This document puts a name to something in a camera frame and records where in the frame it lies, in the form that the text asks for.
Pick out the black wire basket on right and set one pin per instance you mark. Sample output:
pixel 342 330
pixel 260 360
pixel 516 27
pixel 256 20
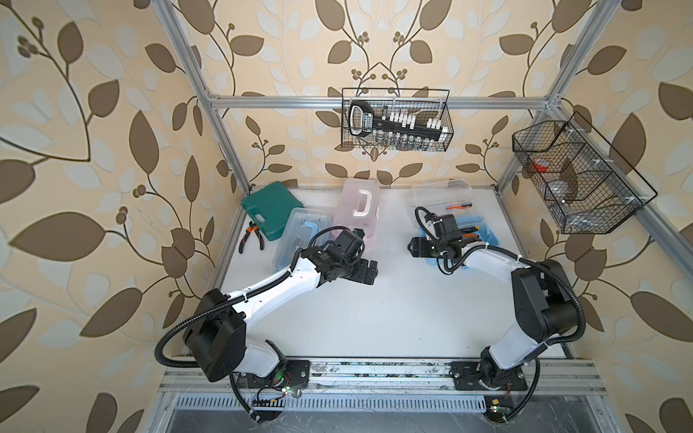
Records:
pixel 593 185

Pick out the blue toolbox with clear lid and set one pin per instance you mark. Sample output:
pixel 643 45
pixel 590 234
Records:
pixel 302 225

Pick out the black wire basket on back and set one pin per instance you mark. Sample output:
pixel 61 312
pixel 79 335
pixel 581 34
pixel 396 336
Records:
pixel 405 143

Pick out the red tape roll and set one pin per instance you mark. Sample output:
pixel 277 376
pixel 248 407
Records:
pixel 539 165

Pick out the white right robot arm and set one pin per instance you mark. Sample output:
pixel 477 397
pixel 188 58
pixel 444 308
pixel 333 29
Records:
pixel 547 312

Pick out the green plastic tool case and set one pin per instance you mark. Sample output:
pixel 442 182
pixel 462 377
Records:
pixel 270 209

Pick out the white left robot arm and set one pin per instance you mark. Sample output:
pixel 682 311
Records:
pixel 216 338

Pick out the pink toolbox with clear lid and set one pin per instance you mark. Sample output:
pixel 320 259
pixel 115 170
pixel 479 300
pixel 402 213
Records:
pixel 358 206

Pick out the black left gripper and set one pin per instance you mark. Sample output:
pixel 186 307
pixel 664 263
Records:
pixel 361 276

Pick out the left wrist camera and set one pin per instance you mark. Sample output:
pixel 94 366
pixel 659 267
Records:
pixel 351 244

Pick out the black socket set holder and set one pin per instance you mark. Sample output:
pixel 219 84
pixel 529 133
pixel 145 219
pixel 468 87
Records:
pixel 428 119

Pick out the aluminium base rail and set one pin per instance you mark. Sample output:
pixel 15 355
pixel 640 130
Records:
pixel 402 375

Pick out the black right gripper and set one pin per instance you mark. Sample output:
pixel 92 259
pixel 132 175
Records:
pixel 419 243

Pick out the black wire basket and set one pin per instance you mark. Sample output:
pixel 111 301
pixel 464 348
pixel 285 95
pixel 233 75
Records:
pixel 593 185
pixel 405 143

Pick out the orange black pliers on table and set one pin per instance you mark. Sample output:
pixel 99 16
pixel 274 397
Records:
pixel 251 229

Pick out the orange black small screwdriver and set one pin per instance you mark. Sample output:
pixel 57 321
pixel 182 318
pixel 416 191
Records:
pixel 460 206

